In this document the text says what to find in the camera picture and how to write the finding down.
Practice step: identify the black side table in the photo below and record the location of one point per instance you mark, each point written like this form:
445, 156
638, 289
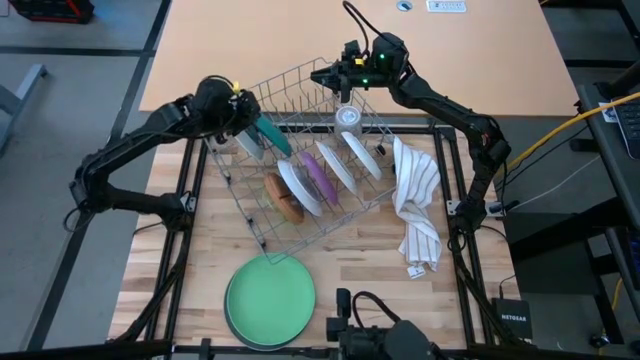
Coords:
600, 150

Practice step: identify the brown wooden plate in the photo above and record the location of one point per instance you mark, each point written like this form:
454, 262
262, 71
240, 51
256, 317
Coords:
285, 200

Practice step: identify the black keyboard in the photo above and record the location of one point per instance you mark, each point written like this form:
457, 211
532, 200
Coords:
631, 130

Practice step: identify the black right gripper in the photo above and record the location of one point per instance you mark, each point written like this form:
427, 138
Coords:
357, 75

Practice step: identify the grey desk grommet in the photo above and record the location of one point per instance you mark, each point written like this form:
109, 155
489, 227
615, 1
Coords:
404, 6

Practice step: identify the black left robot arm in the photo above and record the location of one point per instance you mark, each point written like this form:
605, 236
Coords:
125, 150

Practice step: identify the purple plate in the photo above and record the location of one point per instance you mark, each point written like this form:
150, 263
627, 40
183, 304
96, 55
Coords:
320, 177

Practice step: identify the grey speckled cup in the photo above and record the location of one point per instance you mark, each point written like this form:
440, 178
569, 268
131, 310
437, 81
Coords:
347, 120

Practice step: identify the white paper label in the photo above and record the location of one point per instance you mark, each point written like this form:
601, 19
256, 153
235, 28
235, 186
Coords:
607, 112

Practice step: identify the white power socket strip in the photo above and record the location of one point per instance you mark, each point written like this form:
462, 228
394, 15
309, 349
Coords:
445, 6

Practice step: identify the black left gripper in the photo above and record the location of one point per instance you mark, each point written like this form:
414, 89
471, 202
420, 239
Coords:
240, 107

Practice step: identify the orange patterned deep plate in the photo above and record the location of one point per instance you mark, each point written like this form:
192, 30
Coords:
337, 167

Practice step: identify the white striped dish towel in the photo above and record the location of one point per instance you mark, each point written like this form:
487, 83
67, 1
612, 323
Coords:
415, 200

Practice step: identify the light wood desk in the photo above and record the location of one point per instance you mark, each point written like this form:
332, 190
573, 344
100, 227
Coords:
475, 60

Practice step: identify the black aluminium frame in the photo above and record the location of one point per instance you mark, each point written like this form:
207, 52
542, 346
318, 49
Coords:
187, 351

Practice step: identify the black Netgear switch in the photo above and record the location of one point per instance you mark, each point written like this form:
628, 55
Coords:
512, 317

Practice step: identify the blue white striped plate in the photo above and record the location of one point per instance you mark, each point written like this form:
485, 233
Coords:
295, 182

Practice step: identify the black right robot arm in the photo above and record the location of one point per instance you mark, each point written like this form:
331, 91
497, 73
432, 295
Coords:
440, 105

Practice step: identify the black red toolbox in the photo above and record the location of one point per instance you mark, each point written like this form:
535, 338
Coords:
50, 10

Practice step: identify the grey furniture leg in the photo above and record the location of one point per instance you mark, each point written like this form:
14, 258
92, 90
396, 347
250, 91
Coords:
30, 80

